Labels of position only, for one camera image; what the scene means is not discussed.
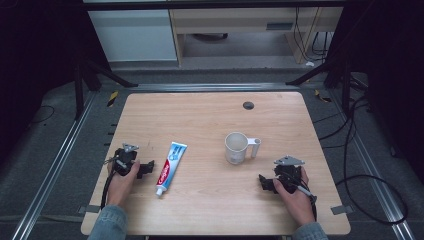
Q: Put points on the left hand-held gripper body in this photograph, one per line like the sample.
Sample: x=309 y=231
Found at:
x=124 y=159

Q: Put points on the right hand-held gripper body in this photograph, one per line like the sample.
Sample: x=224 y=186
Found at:
x=288 y=173

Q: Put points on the person's left hand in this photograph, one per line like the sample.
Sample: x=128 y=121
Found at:
x=120 y=186

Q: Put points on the person's right hand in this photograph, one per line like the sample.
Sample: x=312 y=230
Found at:
x=294 y=203

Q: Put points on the toothpaste tube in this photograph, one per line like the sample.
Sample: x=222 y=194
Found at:
x=170 y=166

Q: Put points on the grey tape strip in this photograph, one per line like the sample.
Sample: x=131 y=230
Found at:
x=89 y=209
x=341 y=210

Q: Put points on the yellow black tape strip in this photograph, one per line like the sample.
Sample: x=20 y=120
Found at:
x=321 y=96
x=112 y=98

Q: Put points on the black table grommet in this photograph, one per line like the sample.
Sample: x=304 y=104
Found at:
x=248 y=105

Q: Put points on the black metal stand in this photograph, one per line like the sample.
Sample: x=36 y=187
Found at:
x=79 y=86
x=343 y=76

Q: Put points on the white cabinet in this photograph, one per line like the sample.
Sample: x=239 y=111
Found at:
x=133 y=33

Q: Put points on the light wooden desk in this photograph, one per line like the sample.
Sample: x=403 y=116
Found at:
x=233 y=20

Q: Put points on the aluminium floor rail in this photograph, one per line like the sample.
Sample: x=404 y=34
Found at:
x=50 y=173
x=373 y=173
x=213 y=87

